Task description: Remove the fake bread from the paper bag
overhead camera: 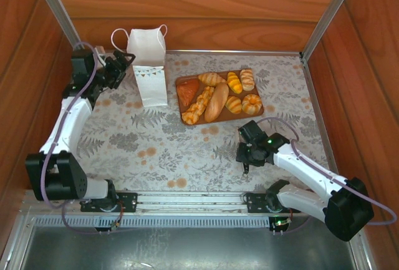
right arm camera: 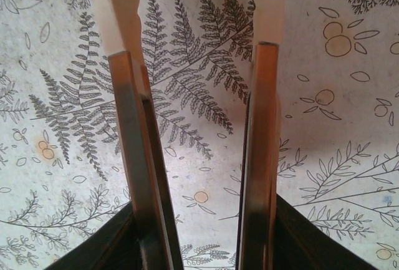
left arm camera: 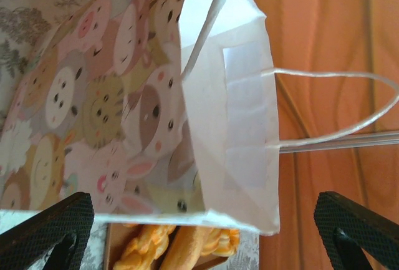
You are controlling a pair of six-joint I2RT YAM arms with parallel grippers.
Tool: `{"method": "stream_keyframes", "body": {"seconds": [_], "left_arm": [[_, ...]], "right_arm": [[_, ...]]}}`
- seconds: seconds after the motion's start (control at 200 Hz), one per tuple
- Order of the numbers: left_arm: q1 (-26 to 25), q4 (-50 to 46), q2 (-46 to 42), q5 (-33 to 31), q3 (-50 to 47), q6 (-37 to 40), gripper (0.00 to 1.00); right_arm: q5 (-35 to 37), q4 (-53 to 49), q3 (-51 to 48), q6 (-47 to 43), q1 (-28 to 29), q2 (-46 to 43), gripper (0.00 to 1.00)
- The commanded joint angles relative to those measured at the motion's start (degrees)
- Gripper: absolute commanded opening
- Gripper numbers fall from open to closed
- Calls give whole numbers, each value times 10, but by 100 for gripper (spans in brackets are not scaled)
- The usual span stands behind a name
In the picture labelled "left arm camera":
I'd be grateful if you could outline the orange fake pastry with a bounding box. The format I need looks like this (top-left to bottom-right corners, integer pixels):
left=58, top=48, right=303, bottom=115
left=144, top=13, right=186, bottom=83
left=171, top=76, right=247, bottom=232
left=112, top=224, right=176, bottom=270

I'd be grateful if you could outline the brown wooden cutting board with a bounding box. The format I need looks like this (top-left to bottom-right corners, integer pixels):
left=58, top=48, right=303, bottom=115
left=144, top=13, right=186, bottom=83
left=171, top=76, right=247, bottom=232
left=104, top=223, right=231, bottom=270

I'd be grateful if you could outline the cartoon animal paper bag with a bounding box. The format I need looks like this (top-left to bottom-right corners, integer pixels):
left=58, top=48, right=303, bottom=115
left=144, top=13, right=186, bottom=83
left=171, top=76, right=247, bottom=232
left=0, top=0, right=399, bottom=237

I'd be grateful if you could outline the aluminium frame post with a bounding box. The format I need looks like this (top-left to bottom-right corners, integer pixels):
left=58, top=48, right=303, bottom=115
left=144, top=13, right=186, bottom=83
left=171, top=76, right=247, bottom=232
left=279, top=130, right=399, bottom=155

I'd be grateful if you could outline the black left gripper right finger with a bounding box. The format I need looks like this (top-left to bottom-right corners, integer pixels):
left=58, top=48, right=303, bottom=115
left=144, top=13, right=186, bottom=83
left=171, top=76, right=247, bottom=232
left=313, top=190, right=399, bottom=270

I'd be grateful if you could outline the tan long fake bread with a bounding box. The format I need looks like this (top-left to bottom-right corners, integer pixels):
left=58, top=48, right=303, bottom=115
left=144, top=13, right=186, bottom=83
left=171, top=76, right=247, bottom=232
left=161, top=226, right=216, bottom=270

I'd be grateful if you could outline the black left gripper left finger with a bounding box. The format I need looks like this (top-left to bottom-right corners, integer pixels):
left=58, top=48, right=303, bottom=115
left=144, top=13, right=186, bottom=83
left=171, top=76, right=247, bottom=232
left=0, top=191, right=95, bottom=270

